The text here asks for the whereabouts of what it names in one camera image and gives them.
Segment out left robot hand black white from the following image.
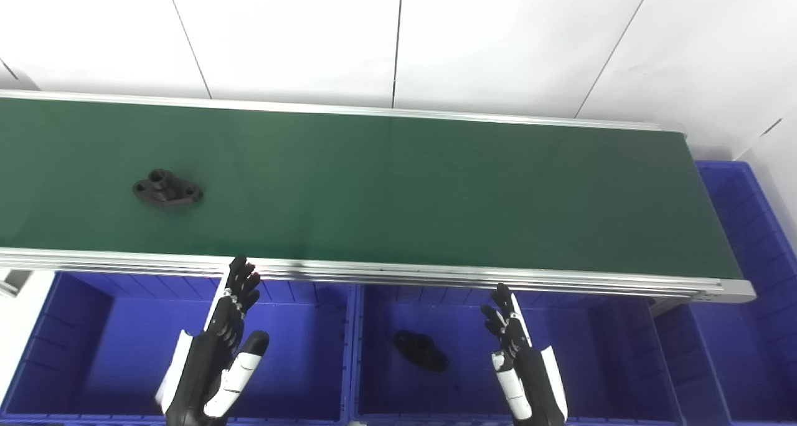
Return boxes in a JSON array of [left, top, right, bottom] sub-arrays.
[[155, 255, 271, 426]]

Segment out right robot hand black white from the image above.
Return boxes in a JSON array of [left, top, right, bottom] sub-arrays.
[[481, 283, 569, 426]]

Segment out black flanged metal part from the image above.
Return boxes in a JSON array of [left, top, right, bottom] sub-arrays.
[[132, 169, 205, 208]]

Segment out blue plastic bin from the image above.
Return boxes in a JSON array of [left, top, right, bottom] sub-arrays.
[[352, 284, 684, 426], [654, 160, 797, 426], [0, 272, 354, 425]]

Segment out black part with oval flange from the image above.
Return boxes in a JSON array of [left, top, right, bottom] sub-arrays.
[[393, 330, 450, 373]]

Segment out green conveyor belt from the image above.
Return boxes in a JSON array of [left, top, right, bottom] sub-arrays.
[[0, 90, 757, 305], [0, 97, 744, 280]]

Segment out white conveyor leg bracket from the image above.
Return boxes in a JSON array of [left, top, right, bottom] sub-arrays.
[[0, 270, 33, 300]]

